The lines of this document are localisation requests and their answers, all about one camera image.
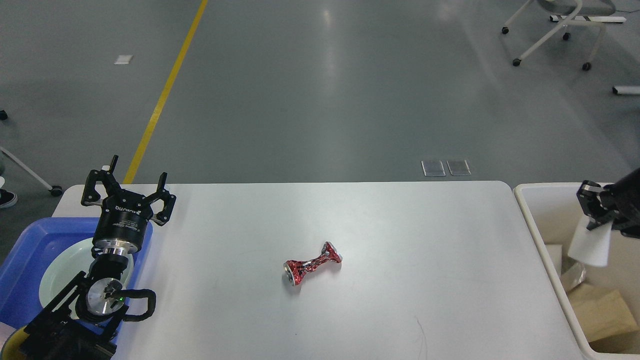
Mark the white floor tag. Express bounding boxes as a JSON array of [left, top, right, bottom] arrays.
[[114, 55, 133, 66]]

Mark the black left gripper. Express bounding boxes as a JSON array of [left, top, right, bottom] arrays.
[[80, 154, 177, 257]]

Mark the white bar on floor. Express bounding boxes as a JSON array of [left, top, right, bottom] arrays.
[[612, 85, 640, 96]]

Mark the brown paper bag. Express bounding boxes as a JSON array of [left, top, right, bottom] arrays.
[[567, 283, 639, 343]]

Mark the floor outlet cover left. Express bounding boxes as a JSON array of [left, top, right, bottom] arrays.
[[421, 160, 447, 177]]

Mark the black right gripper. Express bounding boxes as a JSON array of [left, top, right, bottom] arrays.
[[576, 168, 640, 239]]

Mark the blue plastic tray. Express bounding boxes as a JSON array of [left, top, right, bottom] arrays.
[[1, 218, 138, 328]]

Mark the floor outlet cover right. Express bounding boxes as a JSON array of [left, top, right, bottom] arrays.
[[446, 159, 471, 176]]

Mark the white paper cup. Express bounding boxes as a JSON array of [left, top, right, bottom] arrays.
[[567, 215, 613, 268]]

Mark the crushed red can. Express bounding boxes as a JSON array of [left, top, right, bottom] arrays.
[[283, 241, 343, 287]]

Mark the white office chair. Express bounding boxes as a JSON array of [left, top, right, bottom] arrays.
[[501, 0, 617, 72]]

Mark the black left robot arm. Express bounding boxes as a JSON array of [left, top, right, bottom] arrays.
[[16, 155, 177, 360]]

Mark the green plate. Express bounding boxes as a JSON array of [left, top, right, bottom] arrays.
[[39, 236, 135, 319]]

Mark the beige plastic bin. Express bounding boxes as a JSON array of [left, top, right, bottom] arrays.
[[513, 182, 640, 360]]

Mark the floor outlet cover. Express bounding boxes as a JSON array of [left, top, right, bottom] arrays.
[[446, 159, 471, 176], [421, 160, 447, 177]]

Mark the silver foil bag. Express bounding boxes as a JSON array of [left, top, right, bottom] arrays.
[[559, 257, 586, 293]]

